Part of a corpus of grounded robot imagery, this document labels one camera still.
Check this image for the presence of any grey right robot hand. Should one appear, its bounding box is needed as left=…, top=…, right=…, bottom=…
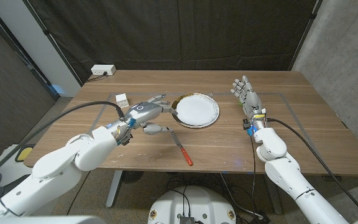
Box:
left=230, top=75, right=267, bottom=132

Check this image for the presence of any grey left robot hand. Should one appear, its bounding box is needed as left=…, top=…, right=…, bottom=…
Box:
left=112, top=94, right=179, bottom=146

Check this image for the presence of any orange-handled knife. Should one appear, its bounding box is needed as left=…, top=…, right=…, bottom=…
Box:
left=170, top=129, right=194, bottom=167

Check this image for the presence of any gold plate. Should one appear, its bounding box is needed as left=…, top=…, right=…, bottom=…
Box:
left=170, top=92, right=218, bottom=129

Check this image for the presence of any white paper plate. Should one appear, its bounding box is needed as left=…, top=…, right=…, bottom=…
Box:
left=175, top=93, right=221, bottom=128

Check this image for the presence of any small white box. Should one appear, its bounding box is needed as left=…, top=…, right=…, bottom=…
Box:
left=115, top=93, right=130, bottom=109

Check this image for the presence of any white power strip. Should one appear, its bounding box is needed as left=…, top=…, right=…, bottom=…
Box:
left=90, top=64, right=117, bottom=76

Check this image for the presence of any black round floor object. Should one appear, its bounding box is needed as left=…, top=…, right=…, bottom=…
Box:
left=121, top=170, right=144, bottom=184

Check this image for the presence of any grey table leg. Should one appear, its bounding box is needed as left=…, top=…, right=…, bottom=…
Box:
left=262, top=174, right=284, bottom=215
left=106, top=170, right=123, bottom=208

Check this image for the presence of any black curtain backdrop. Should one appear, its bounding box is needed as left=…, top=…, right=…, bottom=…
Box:
left=23, top=0, right=323, bottom=85

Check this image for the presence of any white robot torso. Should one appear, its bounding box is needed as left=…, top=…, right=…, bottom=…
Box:
left=147, top=185, right=237, bottom=224

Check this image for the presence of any white cart with yellow pad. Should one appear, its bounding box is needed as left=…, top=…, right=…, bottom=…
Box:
left=0, top=143, right=43, bottom=187

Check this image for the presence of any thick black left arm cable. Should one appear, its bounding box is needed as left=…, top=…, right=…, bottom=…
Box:
left=0, top=101, right=126, bottom=184

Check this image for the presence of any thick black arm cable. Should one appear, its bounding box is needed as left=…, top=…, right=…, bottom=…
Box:
left=0, top=101, right=126, bottom=184
left=267, top=117, right=358, bottom=217

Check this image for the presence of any black power strip cord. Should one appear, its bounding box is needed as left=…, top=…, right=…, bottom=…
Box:
left=87, top=72, right=108, bottom=83

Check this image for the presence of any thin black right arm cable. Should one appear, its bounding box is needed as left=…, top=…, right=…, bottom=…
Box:
left=249, top=134, right=260, bottom=218

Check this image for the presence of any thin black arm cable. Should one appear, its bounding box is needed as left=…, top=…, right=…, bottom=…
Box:
left=66, top=170, right=92, bottom=216
left=249, top=134, right=260, bottom=218

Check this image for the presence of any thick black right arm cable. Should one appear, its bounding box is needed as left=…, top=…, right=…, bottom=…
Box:
left=267, top=117, right=358, bottom=217

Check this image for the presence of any black floor cable bundle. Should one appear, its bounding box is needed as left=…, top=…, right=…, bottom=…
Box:
left=165, top=173, right=272, bottom=224

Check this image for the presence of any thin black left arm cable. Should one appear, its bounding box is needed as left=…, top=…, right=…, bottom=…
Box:
left=66, top=170, right=92, bottom=216

